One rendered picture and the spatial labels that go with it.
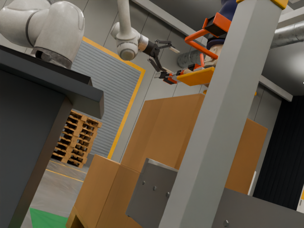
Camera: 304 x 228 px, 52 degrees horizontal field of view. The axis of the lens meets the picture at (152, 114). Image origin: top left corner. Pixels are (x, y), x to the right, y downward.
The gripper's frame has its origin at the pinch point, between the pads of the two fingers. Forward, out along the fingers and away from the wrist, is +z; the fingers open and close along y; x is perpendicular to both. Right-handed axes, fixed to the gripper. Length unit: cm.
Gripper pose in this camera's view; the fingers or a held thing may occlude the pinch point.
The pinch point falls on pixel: (173, 61)
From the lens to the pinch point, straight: 191.5
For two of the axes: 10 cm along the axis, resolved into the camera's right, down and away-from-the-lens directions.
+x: 4.2, -0.1, -9.1
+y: -3.5, 9.2, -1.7
